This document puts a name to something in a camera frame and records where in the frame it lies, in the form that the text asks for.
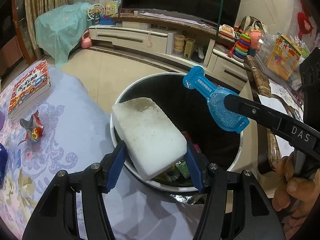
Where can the green stick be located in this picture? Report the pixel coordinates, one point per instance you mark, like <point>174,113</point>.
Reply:
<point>220,10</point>

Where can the stacked yellow containers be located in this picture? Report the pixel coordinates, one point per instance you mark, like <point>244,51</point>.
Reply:
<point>179,45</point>

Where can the marble side table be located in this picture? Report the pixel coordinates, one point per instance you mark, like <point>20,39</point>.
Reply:
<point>260,80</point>

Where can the white paper sheet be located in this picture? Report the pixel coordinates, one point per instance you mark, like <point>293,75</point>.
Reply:
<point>275,105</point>

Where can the blue plastic packet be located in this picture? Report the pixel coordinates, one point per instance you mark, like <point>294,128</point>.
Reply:
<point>200,85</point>

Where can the beige handbag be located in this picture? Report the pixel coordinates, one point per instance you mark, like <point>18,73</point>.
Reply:
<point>250,23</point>

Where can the purple water bottle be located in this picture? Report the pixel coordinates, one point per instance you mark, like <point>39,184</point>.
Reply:
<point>1,121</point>

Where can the teal dust cover cloth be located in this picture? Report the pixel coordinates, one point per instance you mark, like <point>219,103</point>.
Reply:
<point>60,30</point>

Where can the pink stick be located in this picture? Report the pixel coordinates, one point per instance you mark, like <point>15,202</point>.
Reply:
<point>122,2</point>

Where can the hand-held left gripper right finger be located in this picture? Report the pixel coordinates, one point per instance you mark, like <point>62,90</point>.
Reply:
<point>196,167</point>

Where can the red wall decoration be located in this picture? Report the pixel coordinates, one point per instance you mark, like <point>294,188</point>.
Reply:
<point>305,22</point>

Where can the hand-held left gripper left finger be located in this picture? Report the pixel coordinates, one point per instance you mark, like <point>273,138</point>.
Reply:
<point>115,167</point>

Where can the clear plastic storage box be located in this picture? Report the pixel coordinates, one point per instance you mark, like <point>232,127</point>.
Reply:
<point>265,52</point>

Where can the red snack wrapper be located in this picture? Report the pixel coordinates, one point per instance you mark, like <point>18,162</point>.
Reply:
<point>33,130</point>

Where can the round white trash bin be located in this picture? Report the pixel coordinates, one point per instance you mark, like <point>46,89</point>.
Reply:
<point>190,105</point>

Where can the person's right hand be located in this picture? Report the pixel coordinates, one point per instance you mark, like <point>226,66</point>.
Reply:
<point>297,190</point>

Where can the white foam block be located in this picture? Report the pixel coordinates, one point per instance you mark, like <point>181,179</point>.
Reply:
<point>147,135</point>

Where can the colourful cartoon box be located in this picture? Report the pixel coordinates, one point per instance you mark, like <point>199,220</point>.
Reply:
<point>283,57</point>

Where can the wooden lattice box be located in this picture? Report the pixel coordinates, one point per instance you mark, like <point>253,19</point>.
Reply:
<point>189,48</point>

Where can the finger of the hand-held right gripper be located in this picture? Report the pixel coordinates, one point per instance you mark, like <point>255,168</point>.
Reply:
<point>250,107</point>

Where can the colourful activity cube toy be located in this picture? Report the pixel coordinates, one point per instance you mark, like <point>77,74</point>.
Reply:
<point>113,8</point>

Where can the ferris wheel toy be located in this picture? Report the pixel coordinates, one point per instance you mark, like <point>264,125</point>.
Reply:
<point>94,13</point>

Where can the toy cash register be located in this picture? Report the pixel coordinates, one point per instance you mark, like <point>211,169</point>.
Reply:
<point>227,31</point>

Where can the blue snack packet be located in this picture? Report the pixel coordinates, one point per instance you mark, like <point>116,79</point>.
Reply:
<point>2,165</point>

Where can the children's picture book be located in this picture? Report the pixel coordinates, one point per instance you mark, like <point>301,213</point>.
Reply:
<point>30,90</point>

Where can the pink kettlebell toy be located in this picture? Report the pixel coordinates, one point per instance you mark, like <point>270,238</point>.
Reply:
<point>86,41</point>

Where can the green drink carton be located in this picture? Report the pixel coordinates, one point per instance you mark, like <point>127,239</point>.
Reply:
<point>184,170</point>

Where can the white television cabinet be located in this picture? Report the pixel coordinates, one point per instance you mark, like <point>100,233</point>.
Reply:
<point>130,36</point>

